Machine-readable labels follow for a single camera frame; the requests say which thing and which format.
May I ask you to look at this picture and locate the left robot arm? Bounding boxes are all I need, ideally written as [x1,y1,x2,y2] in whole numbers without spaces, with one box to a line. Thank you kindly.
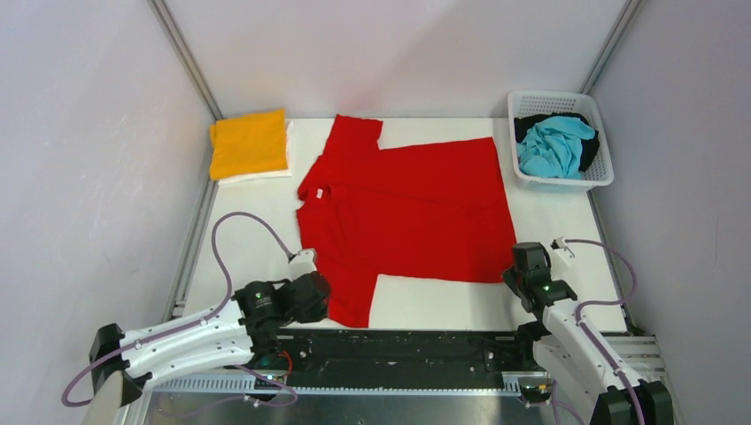
[89,271,331,406]

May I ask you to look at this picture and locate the folded orange t-shirt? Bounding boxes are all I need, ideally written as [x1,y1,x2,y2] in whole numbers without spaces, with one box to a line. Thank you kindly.
[209,109,289,181]

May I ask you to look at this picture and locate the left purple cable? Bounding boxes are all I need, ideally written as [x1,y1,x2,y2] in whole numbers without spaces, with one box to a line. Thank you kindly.
[60,212,300,408]

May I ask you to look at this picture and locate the aluminium frame rail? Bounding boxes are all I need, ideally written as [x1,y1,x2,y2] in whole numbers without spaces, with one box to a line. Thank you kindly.
[135,334,667,395]

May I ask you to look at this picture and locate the left controller board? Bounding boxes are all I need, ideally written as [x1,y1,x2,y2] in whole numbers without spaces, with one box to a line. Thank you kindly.
[253,375,286,391]

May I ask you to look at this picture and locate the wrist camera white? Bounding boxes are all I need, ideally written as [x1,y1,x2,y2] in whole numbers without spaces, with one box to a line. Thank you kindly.
[287,249,317,281]
[549,237,576,272]

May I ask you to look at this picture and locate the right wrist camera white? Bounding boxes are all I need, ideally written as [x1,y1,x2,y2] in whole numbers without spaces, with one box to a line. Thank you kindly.
[549,237,576,272]

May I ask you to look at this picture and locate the white plastic basket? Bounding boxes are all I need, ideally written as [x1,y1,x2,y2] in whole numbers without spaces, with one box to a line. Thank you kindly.
[507,90,614,193]

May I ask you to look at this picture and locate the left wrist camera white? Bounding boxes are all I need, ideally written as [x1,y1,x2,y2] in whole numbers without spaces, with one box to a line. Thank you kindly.
[287,249,317,281]

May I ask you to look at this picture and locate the folded white t-shirt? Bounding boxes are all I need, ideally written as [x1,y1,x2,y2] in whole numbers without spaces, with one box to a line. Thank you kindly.
[217,120,294,185]

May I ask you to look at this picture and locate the right controller board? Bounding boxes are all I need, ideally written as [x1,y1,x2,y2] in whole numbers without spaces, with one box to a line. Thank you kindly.
[519,384,553,406]

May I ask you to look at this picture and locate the controller board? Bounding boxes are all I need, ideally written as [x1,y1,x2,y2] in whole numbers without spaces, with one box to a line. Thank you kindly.
[253,375,286,391]
[519,384,553,406]

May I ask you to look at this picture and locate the red t-shirt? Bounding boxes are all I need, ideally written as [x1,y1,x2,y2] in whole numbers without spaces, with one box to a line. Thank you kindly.
[297,115,516,328]

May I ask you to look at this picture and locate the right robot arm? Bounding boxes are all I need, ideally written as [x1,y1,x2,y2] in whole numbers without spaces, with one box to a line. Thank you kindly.
[502,238,676,424]

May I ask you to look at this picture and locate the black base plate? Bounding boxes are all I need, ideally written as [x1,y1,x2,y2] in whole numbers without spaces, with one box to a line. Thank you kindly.
[247,328,542,390]

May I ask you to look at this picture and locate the black t-shirt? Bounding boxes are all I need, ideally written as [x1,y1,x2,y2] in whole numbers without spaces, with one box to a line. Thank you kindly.
[514,112,600,174]

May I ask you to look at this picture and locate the light blue t-shirt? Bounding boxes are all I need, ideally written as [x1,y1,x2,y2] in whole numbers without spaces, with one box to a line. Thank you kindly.
[515,114,597,181]

